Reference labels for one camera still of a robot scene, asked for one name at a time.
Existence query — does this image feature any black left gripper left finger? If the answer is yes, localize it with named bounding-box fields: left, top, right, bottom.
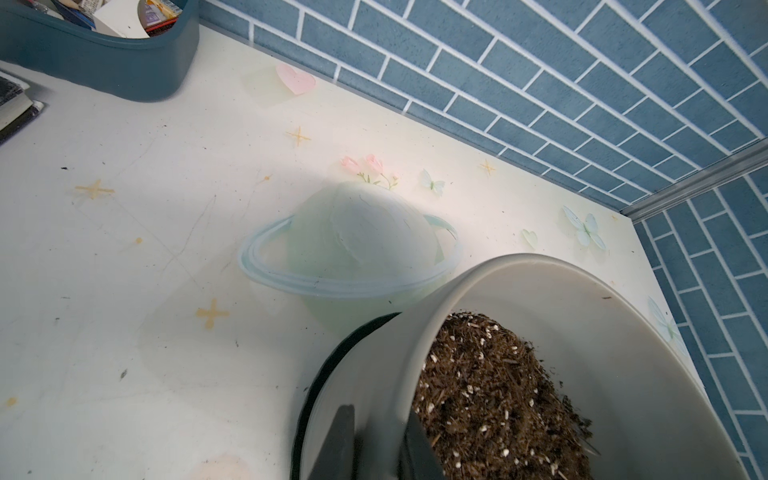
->
left=308, top=405, right=355, bottom=480

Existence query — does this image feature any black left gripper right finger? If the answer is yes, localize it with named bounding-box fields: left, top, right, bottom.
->
left=398, top=411, right=446, bottom=480

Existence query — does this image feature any white ceramic pot with soil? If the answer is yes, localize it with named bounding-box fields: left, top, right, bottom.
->
left=301, top=254, right=746, bottom=479

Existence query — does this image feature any black pot saucer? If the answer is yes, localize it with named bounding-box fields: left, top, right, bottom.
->
left=289, top=312, right=399, bottom=480

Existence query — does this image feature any floral table mat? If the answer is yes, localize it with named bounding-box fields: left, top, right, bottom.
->
left=1, top=28, right=666, bottom=479

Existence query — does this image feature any teal plastic storage bin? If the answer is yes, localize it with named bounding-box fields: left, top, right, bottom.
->
left=1, top=1, right=200, bottom=102

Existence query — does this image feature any black Moon and Sixpence book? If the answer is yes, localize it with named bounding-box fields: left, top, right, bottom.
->
left=0, top=72, right=44, bottom=144

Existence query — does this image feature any white folded paper piece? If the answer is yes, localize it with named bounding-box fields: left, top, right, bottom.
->
left=93, top=0, right=149, bottom=39

